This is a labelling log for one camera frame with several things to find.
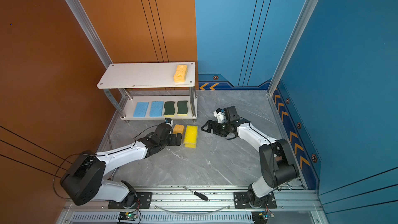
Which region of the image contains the orange yellow sponge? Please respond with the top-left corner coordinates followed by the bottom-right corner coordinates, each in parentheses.
top-left (173, 124), bottom-right (185, 135)
top-left (173, 64), bottom-right (188, 83)

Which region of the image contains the blue sponge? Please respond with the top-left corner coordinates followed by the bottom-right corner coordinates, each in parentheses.
top-left (133, 102), bottom-right (149, 118)
top-left (149, 101), bottom-right (164, 118)

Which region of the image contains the green yellow scouring sponge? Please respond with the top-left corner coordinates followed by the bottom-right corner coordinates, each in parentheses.
top-left (177, 101), bottom-right (188, 116)
top-left (163, 101), bottom-right (176, 118)

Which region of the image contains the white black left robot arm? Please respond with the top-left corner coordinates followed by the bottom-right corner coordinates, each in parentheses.
top-left (60, 118), bottom-right (182, 208)

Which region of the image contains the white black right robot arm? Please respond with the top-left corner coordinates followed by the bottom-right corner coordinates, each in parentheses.
top-left (201, 106), bottom-right (300, 208)

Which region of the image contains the white two-tier shelf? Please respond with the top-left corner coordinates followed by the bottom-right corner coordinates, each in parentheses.
top-left (97, 62), bottom-right (198, 121)

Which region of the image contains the left green circuit board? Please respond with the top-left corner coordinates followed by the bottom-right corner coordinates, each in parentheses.
top-left (118, 212), bottom-right (139, 223)

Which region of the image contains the green circuit board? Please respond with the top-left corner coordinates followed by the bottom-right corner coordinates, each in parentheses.
top-left (251, 212), bottom-right (268, 224)
top-left (118, 212), bottom-right (139, 223)

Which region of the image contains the right green circuit board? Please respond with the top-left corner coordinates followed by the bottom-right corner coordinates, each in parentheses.
top-left (251, 212), bottom-right (268, 224)

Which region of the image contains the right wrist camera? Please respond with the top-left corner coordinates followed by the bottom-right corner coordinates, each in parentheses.
top-left (214, 108), bottom-right (226, 123)

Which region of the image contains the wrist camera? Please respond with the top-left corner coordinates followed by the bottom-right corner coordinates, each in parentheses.
top-left (214, 108), bottom-right (226, 123)
top-left (164, 118), bottom-right (173, 125)

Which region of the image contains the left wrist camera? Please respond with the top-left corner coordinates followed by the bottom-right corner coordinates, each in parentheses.
top-left (164, 118), bottom-right (173, 125)

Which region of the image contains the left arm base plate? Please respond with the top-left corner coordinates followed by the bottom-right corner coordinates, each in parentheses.
top-left (108, 191), bottom-right (153, 209)

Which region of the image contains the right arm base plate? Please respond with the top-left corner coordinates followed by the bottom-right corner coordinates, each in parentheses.
top-left (233, 191), bottom-right (277, 209)

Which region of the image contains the black handled screwdriver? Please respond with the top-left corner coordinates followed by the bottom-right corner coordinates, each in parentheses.
top-left (183, 186), bottom-right (208, 201)

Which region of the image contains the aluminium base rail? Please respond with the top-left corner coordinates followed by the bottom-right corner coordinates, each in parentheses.
top-left (57, 186), bottom-right (329, 224)

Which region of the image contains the right aluminium corner post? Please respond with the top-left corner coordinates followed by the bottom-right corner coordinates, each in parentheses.
top-left (267, 0), bottom-right (319, 96)

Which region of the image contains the aluminium corner post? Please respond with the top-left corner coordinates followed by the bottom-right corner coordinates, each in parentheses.
top-left (65, 0), bottom-right (112, 68)
top-left (267, 0), bottom-right (319, 96)

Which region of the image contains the left aluminium corner post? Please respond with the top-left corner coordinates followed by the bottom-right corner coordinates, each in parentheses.
top-left (65, 0), bottom-right (112, 68)

